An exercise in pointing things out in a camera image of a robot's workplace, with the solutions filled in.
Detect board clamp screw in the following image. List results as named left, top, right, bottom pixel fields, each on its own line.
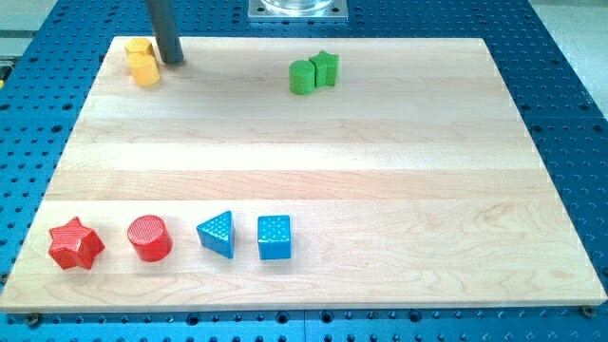
left=25, top=313, right=42, bottom=328
left=579, top=305, right=596, bottom=318

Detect yellow hexagon block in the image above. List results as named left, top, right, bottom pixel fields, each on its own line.
left=124, top=37, right=156, bottom=58

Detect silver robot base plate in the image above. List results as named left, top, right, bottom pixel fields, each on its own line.
left=247, top=0, right=349, bottom=22

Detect right board clamp screw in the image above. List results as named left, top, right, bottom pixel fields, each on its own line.
left=579, top=305, right=596, bottom=318

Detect green star block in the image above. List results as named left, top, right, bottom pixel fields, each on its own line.
left=309, top=50, right=340, bottom=87

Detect red star block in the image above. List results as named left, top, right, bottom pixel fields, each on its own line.
left=48, top=217, right=105, bottom=270

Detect green cylinder block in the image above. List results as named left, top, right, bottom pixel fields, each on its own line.
left=289, top=60, right=315, bottom=95

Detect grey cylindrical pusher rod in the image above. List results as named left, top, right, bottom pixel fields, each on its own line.
left=145, top=0, right=184, bottom=65

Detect yellow cylinder block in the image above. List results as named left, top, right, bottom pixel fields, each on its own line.
left=127, top=53, right=161, bottom=86

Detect red cylinder block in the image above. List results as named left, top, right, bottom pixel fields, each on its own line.
left=127, top=215, right=173, bottom=262

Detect blue cube block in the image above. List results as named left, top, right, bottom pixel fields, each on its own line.
left=257, top=215, right=292, bottom=260

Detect left board clamp screw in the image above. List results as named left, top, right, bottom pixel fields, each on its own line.
left=25, top=313, right=42, bottom=328

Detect blue triangle block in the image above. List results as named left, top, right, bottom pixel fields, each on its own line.
left=197, top=211, right=236, bottom=259

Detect light wooden board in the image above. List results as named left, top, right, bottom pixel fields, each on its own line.
left=1, top=37, right=607, bottom=313

